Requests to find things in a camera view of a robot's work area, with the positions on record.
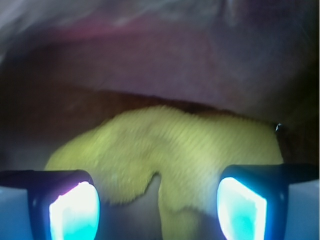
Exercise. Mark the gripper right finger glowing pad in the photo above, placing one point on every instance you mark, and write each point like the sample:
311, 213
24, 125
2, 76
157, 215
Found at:
269, 202

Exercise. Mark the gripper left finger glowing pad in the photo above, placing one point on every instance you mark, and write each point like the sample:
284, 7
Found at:
48, 205

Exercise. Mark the yellow microfiber cloth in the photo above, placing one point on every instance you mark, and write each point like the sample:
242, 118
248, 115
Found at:
188, 151

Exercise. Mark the brown paper bag bin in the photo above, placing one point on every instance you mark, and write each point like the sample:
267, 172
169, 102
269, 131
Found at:
68, 65

